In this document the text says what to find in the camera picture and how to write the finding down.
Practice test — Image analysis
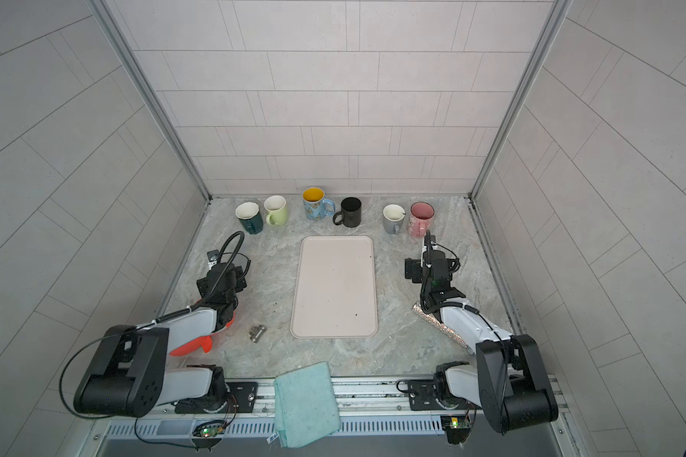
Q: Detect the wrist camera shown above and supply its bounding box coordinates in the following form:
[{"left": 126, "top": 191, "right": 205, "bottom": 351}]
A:
[
  {"left": 207, "top": 249, "right": 221, "bottom": 268},
  {"left": 422, "top": 230, "right": 436, "bottom": 267}
]

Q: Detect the pink mug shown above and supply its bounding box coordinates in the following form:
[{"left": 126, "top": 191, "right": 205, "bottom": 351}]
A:
[{"left": 408, "top": 202, "right": 436, "bottom": 238}]

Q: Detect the left circuit board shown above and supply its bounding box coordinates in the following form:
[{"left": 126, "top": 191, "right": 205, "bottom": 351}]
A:
[{"left": 192, "top": 420, "right": 229, "bottom": 440}]

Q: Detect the black mug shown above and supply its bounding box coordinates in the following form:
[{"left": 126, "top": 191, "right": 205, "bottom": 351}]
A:
[{"left": 333, "top": 197, "right": 362, "bottom": 229}]

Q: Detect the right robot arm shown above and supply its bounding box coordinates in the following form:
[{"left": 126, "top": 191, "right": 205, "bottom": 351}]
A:
[{"left": 404, "top": 249, "right": 558, "bottom": 434}]

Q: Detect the aluminium rail frame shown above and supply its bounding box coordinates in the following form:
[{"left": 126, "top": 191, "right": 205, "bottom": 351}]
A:
[{"left": 81, "top": 376, "right": 586, "bottom": 456}]

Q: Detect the light green mug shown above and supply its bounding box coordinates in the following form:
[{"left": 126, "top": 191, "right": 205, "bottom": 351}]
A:
[{"left": 264, "top": 195, "right": 289, "bottom": 227}]

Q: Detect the blue butterfly mug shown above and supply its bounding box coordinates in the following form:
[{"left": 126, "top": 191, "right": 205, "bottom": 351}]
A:
[{"left": 302, "top": 188, "right": 337, "bottom": 221}]

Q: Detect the grey mug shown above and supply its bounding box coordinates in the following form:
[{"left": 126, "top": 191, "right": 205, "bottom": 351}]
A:
[{"left": 382, "top": 204, "right": 406, "bottom": 235}]

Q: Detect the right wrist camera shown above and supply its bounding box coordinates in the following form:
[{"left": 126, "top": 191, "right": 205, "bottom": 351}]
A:
[{"left": 422, "top": 230, "right": 436, "bottom": 267}]

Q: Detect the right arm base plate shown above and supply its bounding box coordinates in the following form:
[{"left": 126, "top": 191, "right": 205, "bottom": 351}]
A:
[{"left": 396, "top": 379, "right": 481, "bottom": 411}]

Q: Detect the metal pipe fitting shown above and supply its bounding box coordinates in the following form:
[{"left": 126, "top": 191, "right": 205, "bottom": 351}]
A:
[{"left": 250, "top": 325, "right": 267, "bottom": 343}]

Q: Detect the right circuit board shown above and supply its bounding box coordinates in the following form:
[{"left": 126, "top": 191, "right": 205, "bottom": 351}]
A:
[{"left": 440, "top": 415, "right": 473, "bottom": 445}]

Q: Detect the glitter tube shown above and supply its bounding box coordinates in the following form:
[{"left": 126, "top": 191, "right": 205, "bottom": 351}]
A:
[{"left": 413, "top": 302, "right": 476, "bottom": 356}]

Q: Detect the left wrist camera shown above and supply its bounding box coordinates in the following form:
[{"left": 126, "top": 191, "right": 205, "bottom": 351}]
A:
[{"left": 207, "top": 249, "right": 221, "bottom": 268}]

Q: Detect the teal cloth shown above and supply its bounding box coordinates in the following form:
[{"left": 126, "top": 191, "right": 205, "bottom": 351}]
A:
[{"left": 274, "top": 362, "right": 341, "bottom": 449}]

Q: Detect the circuit board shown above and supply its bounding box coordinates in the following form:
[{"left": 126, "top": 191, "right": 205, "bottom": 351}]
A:
[
  {"left": 440, "top": 415, "right": 473, "bottom": 445},
  {"left": 192, "top": 420, "right": 229, "bottom": 440}
]

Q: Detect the dark green mug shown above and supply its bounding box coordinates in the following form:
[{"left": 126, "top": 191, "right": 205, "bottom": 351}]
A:
[{"left": 234, "top": 202, "right": 264, "bottom": 234}]

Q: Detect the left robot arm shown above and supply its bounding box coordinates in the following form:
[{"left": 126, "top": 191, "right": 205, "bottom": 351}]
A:
[{"left": 72, "top": 261, "right": 250, "bottom": 418}]

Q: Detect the beige tray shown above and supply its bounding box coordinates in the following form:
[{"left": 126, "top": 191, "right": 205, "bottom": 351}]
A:
[{"left": 291, "top": 236, "right": 378, "bottom": 339}]

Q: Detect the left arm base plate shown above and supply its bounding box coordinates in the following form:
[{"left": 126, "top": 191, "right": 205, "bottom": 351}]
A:
[{"left": 175, "top": 382, "right": 258, "bottom": 414}]

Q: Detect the red shark toy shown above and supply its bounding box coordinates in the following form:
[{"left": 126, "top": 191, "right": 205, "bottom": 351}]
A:
[{"left": 170, "top": 315, "right": 236, "bottom": 357}]

